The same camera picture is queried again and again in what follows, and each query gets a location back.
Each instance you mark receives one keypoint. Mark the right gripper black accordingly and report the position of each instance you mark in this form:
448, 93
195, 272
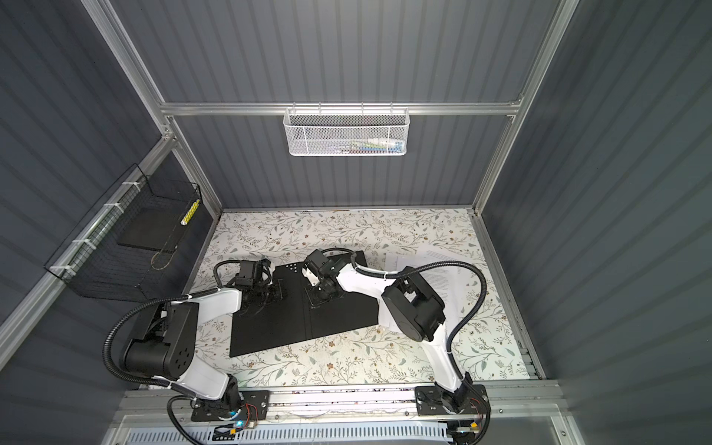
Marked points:
315, 298

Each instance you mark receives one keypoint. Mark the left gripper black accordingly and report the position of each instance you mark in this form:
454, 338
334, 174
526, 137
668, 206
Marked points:
278, 294

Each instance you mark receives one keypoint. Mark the blue folder with black inside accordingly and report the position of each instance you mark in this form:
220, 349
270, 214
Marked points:
294, 319

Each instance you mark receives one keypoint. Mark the printed paper sheet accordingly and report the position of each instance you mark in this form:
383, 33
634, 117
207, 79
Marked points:
460, 284
396, 262

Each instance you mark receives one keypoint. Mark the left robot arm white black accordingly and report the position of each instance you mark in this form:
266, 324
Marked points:
161, 348

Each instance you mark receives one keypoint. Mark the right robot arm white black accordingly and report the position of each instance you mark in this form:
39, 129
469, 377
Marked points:
416, 308

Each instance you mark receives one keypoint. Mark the yellow marker in basket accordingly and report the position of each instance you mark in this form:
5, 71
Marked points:
189, 214

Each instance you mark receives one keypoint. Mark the black pad in basket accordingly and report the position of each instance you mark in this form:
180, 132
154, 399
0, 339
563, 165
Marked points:
155, 230

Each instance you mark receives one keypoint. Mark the pens in white basket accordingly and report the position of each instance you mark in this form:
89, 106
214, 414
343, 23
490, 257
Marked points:
371, 145

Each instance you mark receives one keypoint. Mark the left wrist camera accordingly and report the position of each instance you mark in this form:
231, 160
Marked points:
249, 274

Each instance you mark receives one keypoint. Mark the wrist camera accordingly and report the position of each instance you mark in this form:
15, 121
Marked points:
312, 267
249, 274

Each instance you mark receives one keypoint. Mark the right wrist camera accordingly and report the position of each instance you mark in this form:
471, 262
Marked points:
312, 267

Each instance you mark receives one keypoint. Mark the black wire basket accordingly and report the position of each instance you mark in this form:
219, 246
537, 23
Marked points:
133, 249

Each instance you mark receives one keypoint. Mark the white wire mesh basket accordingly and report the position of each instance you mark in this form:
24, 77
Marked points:
308, 135

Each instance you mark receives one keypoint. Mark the white ventilated cable duct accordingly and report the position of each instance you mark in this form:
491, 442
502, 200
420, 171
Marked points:
353, 433

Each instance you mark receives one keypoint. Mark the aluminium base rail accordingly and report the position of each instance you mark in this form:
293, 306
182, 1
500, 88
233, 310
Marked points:
403, 401

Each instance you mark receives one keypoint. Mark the aluminium frame of enclosure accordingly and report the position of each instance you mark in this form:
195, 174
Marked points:
73, 124

